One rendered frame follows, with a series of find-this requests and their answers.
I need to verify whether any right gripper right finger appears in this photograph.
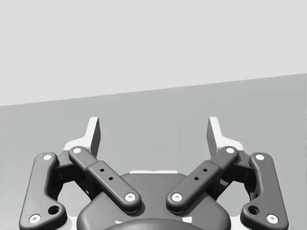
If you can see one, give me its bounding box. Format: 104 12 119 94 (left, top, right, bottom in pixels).
165 116 290 230

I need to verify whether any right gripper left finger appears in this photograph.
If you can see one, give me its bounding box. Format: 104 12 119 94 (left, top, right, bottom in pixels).
18 116 142 230

